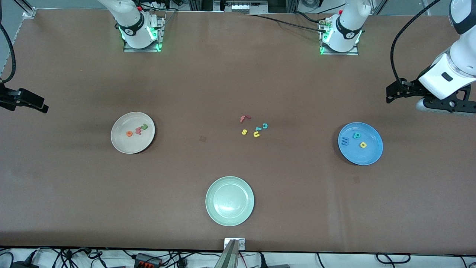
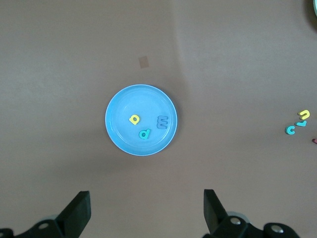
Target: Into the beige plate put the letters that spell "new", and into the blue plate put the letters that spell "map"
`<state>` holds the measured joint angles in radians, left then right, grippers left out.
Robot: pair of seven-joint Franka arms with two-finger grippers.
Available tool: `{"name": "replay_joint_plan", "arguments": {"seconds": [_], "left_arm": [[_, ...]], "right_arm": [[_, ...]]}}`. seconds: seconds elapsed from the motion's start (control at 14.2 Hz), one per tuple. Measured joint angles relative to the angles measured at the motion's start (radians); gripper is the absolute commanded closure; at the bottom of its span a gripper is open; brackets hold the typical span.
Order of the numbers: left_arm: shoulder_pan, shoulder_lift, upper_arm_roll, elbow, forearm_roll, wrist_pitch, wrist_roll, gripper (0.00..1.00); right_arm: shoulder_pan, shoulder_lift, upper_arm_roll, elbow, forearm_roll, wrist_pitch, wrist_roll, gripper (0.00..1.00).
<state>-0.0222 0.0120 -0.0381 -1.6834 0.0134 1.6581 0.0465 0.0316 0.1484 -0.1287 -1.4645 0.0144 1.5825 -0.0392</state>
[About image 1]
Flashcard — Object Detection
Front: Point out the blue plate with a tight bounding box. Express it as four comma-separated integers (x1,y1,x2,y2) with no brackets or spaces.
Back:
338,122,383,166

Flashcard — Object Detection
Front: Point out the beige brown plate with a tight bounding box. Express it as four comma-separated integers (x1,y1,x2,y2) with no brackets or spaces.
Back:
111,112,155,154

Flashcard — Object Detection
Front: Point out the silver device with connectors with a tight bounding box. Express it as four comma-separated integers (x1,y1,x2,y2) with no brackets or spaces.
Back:
222,0,268,15

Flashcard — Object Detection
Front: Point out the black orange power strip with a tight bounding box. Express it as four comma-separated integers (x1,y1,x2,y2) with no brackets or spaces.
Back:
134,253,163,268

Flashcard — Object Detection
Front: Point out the pale green plate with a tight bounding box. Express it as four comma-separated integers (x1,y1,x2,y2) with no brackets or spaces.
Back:
205,176,255,227

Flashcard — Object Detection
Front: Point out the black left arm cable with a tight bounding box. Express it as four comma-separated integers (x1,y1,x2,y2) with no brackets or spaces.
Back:
390,0,441,84

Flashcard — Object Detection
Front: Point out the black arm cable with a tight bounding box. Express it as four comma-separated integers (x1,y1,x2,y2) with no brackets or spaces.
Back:
0,22,16,84
390,0,441,84

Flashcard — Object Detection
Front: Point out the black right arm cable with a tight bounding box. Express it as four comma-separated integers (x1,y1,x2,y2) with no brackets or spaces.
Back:
0,22,16,84

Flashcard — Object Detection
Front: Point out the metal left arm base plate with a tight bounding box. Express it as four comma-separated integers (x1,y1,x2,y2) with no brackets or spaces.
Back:
320,17,359,56

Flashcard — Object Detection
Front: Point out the aluminium frame profile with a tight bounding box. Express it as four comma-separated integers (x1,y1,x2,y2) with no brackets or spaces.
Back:
17,0,37,18

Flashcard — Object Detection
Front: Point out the short black table cable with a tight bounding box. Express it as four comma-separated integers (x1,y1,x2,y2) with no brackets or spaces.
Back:
294,12,328,25

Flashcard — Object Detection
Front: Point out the long black table cable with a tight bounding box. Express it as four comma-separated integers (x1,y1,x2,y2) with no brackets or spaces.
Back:
245,14,328,33

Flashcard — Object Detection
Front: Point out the black looped floor cable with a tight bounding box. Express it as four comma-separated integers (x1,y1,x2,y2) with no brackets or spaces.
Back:
376,253,411,265

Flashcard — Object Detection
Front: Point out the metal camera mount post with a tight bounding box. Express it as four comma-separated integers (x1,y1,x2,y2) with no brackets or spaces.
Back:
215,238,246,268

